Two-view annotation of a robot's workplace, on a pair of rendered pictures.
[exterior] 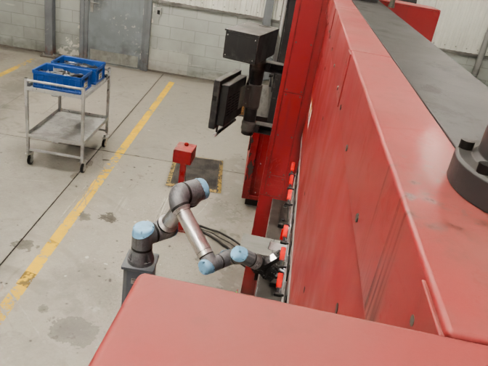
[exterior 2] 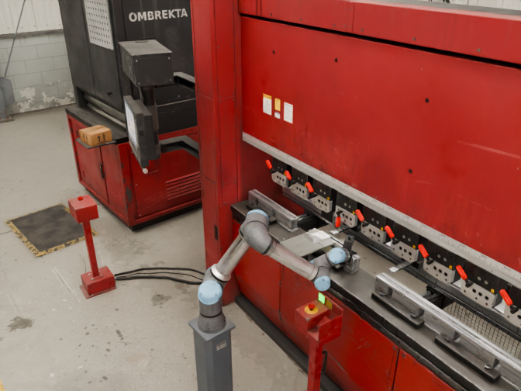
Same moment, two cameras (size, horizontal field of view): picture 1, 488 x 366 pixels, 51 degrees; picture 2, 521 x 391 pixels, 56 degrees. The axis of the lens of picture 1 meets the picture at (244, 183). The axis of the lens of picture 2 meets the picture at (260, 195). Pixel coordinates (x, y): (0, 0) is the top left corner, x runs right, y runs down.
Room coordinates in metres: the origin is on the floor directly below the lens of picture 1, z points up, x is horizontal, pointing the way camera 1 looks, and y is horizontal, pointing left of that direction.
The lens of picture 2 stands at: (0.67, 1.52, 2.52)
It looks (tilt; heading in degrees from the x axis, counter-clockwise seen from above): 27 degrees down; 322
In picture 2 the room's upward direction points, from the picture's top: straight up
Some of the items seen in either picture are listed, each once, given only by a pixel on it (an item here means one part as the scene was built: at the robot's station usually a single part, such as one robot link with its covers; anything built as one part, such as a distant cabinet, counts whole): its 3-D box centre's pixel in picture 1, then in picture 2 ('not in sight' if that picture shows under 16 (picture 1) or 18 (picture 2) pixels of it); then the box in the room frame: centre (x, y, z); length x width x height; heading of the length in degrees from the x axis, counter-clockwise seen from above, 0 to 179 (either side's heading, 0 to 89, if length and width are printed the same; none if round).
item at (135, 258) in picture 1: (141, 253); (211, 316); (2.38, 0.50, 0.82); 0.15 x 0.15 x 0.10
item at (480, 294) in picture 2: not in sight; (484, 282); (1.42, -0.26, 1.26); 0.15 x 0.09 x 0.17; 177
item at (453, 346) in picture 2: not in sight; (466, 357); (1.39, -0.20, 0.89); 0.30 x 0.05 x 0.03; 177
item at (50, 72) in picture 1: (62, 78); not in sight; (5.06, 2.03, 0.92); 0.50 x 0.36 x 0.18; 91
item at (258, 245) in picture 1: (264, 246); (307, 243); (2.40, -0.17, 1.00); 0.26 x 0.18 x 0.01; 87
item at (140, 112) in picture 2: (229, 99); (140, 129); (3.66, 0.21, 1.42); 0.45 x 0.12 x 0.36; 165
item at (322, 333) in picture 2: not in sight; (318, 318); (2.10, 0.02, 0.75); 0.20 x 0.16 x 0.18; 177
